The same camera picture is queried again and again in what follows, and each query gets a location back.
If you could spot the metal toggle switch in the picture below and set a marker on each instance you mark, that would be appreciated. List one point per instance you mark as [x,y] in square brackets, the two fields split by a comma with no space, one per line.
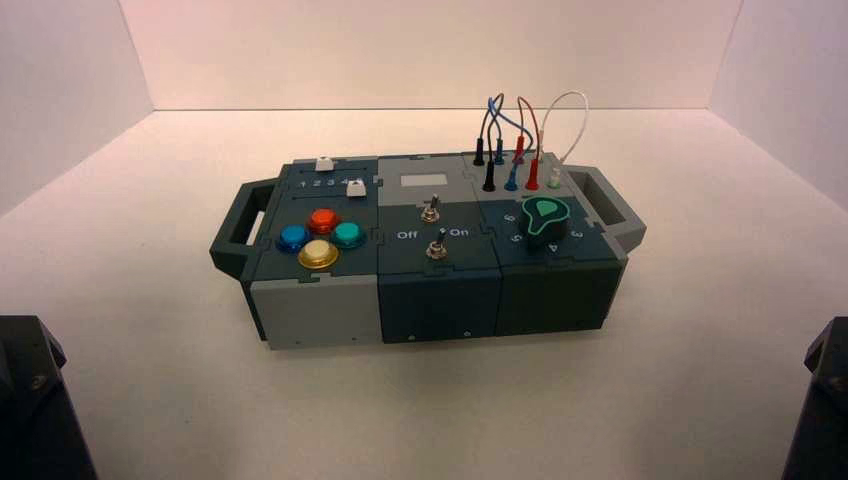
[432,213]
[436,250]

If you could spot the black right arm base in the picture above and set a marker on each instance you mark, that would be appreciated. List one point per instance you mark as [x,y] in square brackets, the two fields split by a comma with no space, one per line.
[821,411]

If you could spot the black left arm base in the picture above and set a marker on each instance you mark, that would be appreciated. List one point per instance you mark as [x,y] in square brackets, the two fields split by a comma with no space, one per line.
[33,411]

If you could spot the grey and dark green control box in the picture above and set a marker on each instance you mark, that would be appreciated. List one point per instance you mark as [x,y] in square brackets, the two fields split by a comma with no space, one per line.
[437,298]

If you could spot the teal push button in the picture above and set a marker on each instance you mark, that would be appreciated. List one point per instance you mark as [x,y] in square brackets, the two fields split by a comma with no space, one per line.
[348,234]

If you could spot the white slider knob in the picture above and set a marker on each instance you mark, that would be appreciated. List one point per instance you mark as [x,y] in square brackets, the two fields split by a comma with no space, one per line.
[356,189]
[324,164]

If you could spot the red push button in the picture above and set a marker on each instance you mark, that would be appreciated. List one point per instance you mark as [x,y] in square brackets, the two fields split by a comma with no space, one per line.
[324,218]

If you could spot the yellow push button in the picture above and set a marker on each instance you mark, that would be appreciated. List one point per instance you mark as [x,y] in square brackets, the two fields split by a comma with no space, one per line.
[318,254]

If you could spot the black rotary knob green pointer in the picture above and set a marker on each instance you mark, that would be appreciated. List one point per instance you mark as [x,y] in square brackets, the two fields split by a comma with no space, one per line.
[546,222]

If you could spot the blue push button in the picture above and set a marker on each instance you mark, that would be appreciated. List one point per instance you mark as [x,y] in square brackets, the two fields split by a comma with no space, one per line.
[293,237]

